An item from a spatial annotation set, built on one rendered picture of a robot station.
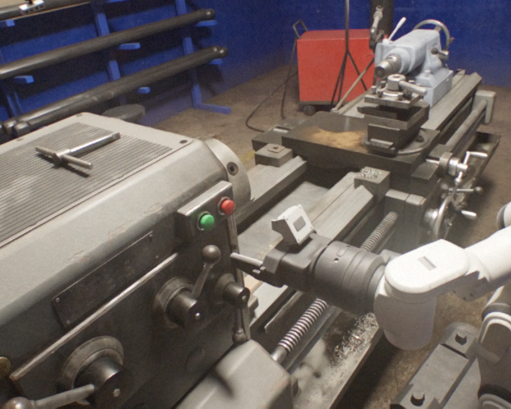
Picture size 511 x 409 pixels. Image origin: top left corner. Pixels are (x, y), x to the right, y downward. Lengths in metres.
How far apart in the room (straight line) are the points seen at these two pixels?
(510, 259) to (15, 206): 0.73
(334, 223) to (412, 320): 0.88
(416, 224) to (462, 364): 0.59
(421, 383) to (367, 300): 1.26
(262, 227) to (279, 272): 1.00
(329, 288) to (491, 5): 5.01
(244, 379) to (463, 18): 4.96
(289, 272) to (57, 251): 0.34
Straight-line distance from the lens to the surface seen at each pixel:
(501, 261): 0.64
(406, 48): 2.26
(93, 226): 0.71
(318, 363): 1.59
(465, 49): 5.59
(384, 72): 2.07
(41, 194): 0.79
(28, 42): 4.18
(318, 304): 1.31
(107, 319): 0.74
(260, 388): 1.06
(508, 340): 1.47
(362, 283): 0.58
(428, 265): 0.58
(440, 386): 1.85
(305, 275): 0.62
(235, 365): 1.06
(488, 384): 1.71
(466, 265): 0.59
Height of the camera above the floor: 1.66
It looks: 30 degrees down
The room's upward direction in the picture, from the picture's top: 7 degrees counter-clockwise
